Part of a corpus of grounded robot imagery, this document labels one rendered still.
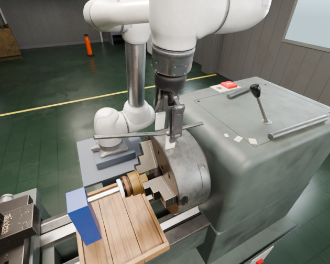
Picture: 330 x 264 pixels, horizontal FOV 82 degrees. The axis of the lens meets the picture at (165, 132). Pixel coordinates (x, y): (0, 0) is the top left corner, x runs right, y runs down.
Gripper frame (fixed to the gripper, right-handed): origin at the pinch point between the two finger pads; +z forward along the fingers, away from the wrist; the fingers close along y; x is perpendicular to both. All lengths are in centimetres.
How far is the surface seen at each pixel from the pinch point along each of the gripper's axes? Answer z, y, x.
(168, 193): 17.5, 11.1, -1.8
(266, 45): 76, -212, 287
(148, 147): 13.1, -6.3, -3.0
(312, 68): 75, -121, 291
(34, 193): 42, -20, -51
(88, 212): 22.4, 6.0, -27.4
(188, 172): 10.2, 9.8, 4.9
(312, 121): 0, 12, 52
